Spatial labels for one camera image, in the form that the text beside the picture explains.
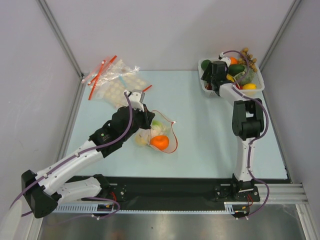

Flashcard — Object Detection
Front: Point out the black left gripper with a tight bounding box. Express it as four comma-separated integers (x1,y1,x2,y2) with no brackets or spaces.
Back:
120,103,155,142

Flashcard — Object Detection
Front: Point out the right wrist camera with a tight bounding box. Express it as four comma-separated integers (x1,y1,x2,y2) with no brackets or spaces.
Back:
218,52,232,67

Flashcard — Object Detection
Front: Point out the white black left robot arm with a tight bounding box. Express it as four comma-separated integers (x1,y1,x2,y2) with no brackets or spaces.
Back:
21,106,155,219

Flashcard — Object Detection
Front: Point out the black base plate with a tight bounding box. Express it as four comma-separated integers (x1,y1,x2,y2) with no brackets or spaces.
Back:
59,175,261,211

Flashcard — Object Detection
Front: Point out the white cable duct left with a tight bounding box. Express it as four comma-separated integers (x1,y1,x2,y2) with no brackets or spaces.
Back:
53,202,117,214

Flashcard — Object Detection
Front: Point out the aluminium frame post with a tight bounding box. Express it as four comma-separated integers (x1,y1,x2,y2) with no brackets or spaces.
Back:
259,0,303,72
36,0,84,79

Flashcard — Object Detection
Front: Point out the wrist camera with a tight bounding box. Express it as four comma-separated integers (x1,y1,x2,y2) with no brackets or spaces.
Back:
124,89,145,112
218,52,232,67

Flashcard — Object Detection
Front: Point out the yellow pear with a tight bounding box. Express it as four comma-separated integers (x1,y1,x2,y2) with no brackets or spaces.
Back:
135,132,151,147

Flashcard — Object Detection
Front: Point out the white cable duct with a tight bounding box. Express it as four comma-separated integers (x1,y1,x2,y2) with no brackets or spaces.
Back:
225,202,253,215
53,202,117,214

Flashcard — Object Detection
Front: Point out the dark red fruit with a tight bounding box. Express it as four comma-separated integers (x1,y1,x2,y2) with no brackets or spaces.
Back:
204,84,212,91

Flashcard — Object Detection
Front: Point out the pile of zip bags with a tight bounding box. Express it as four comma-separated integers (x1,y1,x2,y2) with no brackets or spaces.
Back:
81,55,153,108

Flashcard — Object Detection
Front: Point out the green netted melon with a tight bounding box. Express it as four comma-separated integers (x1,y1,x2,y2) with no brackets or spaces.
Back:
234,66,255,86

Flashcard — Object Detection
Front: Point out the orange tangerine back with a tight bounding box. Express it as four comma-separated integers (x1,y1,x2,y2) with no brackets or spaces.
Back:
229,56,238,65

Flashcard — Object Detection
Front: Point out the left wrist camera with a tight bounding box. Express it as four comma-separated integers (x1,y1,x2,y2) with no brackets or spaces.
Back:
124,89,145,112

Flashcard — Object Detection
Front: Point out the white cable duct right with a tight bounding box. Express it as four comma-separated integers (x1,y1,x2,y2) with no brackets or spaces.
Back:
225,202,253,215

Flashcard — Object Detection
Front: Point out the aluminium frame post right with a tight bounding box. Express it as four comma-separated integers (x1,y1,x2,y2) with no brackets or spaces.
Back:
259,0,303,72

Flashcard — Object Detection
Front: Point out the aluminium frame post left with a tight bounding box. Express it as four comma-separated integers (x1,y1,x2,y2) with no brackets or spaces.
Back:
36,0,84,79

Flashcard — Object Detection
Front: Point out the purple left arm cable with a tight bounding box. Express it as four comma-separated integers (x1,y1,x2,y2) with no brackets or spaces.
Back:
9,91,136,221

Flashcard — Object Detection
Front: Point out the yellow lemon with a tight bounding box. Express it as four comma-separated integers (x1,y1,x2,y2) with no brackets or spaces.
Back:
242,83,257,90

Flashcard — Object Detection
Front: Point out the yellow banana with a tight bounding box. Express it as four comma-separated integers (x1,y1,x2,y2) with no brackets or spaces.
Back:
226,74,237,83

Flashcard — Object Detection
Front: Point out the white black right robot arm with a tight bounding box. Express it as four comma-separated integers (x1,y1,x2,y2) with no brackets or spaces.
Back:
198,60,265,202

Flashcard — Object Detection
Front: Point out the white cauliflower with leaves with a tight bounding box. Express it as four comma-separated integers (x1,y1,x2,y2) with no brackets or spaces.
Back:
150,120,169,137

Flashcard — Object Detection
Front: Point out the brown longan bunch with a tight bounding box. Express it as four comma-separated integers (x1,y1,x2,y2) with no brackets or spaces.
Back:
237,47,258,73

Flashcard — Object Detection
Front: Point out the orange tangerine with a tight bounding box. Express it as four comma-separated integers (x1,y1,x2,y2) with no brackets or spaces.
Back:
150,135,170,151
229,56,238,65

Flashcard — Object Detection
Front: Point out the dark green avocado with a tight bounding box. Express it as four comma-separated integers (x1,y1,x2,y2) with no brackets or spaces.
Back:
228,64,246,77

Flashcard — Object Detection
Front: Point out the white plastic fruit basket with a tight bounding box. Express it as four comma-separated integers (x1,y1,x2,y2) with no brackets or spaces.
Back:
198,57,265,98

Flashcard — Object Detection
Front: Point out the dark green lime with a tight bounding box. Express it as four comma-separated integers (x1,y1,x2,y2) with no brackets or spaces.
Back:
200,59,212,71

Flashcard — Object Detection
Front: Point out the clear zip top bag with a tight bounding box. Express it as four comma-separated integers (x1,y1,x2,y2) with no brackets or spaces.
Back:
134,110,179,154

